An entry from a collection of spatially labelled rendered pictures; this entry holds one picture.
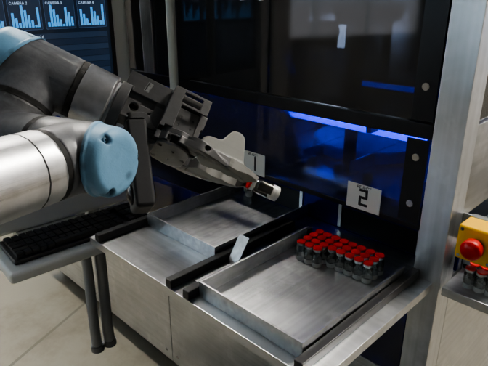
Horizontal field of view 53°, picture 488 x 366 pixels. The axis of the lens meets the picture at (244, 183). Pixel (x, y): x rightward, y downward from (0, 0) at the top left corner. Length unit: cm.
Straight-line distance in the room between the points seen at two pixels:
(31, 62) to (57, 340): 191
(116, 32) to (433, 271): 108
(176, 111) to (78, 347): 183
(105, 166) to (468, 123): 69
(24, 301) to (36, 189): 231
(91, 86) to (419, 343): 89
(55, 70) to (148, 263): 61
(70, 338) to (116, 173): 196
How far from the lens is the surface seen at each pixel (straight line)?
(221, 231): 125
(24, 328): 257
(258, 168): 130
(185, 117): 65
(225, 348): 174
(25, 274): 135
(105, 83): 63
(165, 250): 118
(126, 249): 120
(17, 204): 46
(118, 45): 156
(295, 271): 108
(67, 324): 252
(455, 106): 99
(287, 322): 94
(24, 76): 63
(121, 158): 51
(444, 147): 101
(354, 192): 113
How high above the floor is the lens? 145
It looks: 21 degrees down
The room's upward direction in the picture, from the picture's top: straight up
